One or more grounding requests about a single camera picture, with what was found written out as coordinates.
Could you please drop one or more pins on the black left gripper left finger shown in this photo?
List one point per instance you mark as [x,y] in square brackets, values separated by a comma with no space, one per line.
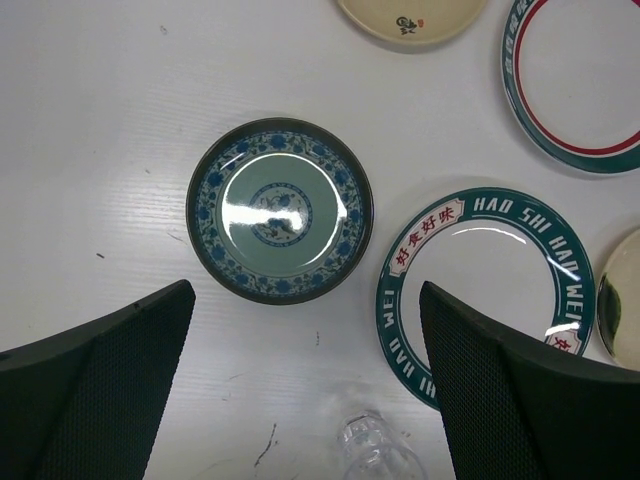
[87,403]

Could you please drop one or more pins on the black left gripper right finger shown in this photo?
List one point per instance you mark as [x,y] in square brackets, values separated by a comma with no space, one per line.
[514,407]

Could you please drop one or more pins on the green red ring plate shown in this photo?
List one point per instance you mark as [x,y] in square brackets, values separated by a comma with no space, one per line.
[570,71]

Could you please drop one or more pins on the clear plastic cup on table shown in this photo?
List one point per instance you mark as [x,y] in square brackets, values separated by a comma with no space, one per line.
[371,449]

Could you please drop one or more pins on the beige dish with dark spot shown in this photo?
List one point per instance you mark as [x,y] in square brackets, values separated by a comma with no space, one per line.
[618,303]

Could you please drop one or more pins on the blue floral green dish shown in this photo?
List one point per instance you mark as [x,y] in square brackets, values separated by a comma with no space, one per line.
[279,211]

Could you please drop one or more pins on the beige dish with flowers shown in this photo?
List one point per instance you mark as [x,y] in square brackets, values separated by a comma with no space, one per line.
[411,26]

